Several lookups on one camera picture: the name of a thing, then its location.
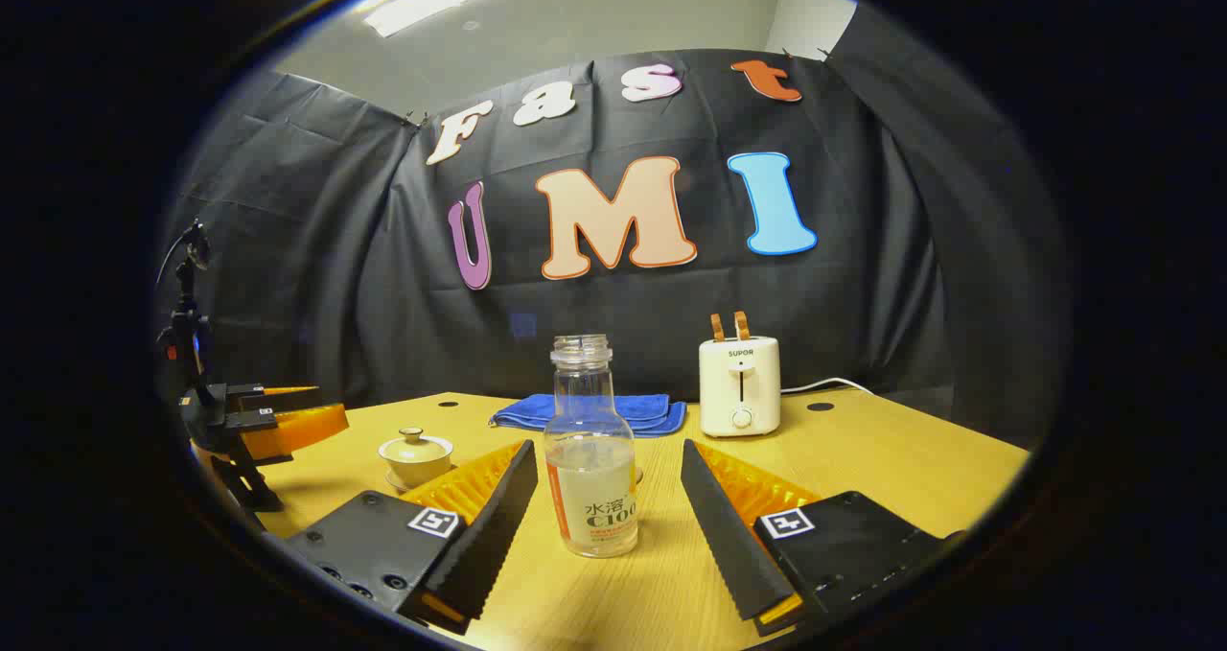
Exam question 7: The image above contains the folded blue towel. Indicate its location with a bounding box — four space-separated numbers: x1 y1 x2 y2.
489 393 688 438

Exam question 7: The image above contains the white toaster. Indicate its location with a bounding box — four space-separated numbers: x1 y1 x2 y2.
698 336 782 438

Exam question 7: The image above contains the cream teacup lid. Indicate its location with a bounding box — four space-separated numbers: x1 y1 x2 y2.
378 428 455 467

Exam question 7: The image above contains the clear plastic water bottle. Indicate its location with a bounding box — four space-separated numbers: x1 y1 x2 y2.
544 335 640 559

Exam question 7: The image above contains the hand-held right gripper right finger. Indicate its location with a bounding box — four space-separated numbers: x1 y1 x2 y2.
681 438 969 638

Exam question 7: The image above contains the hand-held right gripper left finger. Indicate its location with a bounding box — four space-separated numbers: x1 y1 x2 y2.
286 438 540 636

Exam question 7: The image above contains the cream ceramic teacup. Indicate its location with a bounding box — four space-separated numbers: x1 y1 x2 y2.
387 457 452 490

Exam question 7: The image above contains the white toaster cable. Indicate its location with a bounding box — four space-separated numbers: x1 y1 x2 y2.
779 377 875 397

